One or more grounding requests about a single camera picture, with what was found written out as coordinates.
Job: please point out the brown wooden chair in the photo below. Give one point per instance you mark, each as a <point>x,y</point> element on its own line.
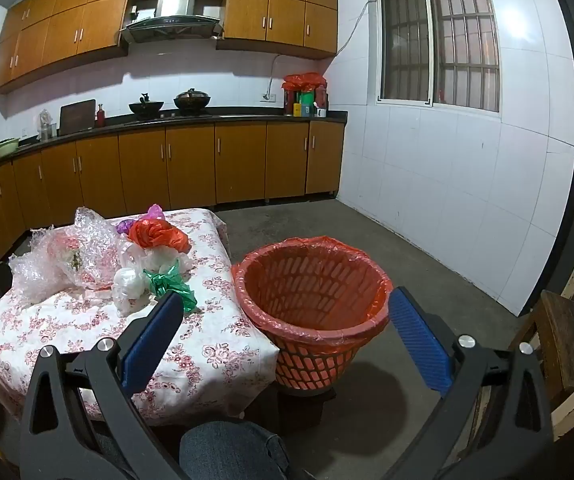
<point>564,340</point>

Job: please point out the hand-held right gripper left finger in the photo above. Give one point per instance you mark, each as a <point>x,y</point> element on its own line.
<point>152,332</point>

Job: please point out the crumpled red bag cover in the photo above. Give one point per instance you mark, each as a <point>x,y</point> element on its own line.
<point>304,81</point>

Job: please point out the clear bubble wrap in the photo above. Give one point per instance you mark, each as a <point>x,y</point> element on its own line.
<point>92,240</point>

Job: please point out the wooden base cabinets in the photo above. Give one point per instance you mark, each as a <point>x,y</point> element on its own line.
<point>192,160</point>

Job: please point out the gas hob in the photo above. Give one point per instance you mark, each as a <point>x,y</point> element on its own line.
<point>167,116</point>

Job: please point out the green box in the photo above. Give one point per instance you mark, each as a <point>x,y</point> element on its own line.
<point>307,97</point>

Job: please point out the floral tablecloth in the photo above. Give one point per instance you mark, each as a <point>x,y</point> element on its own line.
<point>207,320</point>

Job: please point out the black wok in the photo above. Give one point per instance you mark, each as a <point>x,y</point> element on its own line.
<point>146,106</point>

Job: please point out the clear glass jar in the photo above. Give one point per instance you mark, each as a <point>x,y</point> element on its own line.
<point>46,127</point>

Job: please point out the magenta plastic bag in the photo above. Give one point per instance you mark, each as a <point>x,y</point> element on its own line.
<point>154,211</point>

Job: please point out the steel range hood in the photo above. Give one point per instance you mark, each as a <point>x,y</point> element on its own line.
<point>177,22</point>

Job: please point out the red plastic bin liner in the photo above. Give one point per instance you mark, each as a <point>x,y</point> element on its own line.
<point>267,305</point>

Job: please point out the barred window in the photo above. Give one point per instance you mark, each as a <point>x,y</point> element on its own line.
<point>426,35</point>

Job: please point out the brown cutting board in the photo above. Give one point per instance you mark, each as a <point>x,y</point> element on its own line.
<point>78,117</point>

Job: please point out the green basin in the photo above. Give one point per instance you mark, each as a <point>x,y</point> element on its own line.
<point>6,147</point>

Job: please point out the wall socket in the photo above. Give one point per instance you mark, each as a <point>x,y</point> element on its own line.
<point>267,97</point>

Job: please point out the black pot with lid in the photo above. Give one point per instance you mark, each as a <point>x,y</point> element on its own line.
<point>192,101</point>

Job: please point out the emerald green plastic bag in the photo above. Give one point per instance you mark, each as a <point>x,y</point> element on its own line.
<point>177,287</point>

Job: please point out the orange plastic basket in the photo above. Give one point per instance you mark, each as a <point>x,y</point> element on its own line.
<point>312,360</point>

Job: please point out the person's right leg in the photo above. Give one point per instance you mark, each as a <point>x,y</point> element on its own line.
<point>232,452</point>

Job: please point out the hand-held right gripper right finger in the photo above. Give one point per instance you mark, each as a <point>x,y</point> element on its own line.
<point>419,345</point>

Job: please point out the large red plastic bag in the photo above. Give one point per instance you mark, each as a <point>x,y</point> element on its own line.
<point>154,232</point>

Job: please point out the black kitchen countertop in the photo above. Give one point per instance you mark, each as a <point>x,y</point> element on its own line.
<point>247,116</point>

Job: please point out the wooden wall cabinets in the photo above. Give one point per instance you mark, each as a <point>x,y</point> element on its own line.
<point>92,20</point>

